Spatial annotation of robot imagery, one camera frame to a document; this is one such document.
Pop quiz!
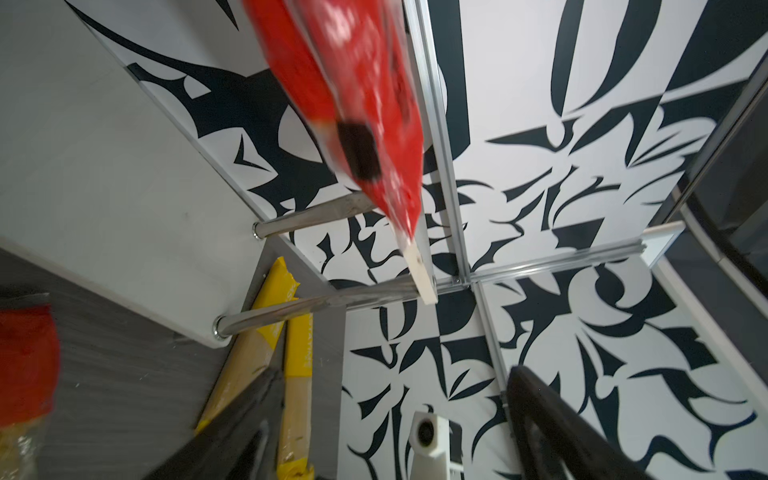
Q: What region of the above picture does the yellow spaghetti bag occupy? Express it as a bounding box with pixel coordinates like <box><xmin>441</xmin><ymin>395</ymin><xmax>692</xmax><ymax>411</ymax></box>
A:
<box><xmin>195</xmin><ymin>257</ymin><xmax>300</xmax><ymax>434</ymax></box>
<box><xmin>276</xmin><ymin>314</ymin><xmax>315</xmax><ymax>479</ymax></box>

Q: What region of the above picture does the red macaroni bag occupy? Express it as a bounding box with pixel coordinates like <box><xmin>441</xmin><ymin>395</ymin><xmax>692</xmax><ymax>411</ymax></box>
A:
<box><xmin>1</xmin><ymin>293</ymin><xmax>60</xmax><ymax>479</ymax></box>
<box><xmin>244</xmin><ymin>1</ymin><xmax>424</xmax><ymax>243</ymax></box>

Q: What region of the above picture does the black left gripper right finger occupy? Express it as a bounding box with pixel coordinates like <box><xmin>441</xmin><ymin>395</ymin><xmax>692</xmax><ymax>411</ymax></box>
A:
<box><xmin>506</xmin><ymin>366</ymin><xmax>650</xmax><ymax>479</ymax></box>

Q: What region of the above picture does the aluminium frame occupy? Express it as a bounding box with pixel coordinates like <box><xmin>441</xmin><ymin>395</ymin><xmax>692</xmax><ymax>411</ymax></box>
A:
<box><xmin>401</xmin><ymin>0</ymin><xmax>685</xmax><ymax>409</ymax></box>

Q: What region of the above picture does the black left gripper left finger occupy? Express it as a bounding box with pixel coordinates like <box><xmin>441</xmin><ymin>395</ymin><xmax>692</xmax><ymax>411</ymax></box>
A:
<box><xmin>146</xmin><ymin>368</ymin><xmax>284</xmax><ymax>479</ymax></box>

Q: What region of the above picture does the white two-tier shelf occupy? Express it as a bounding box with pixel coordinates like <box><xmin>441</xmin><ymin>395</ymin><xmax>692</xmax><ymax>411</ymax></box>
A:
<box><xmin>1</xmin><ymin>1</ymin><xmax>449</xmax><ymax>348</ymax></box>

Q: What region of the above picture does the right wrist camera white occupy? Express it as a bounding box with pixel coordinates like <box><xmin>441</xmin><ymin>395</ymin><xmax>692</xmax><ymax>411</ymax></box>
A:
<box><xmin>409</xmin><ymin>412</ymin><xmax>464</xmax><ymax>480</ymax></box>

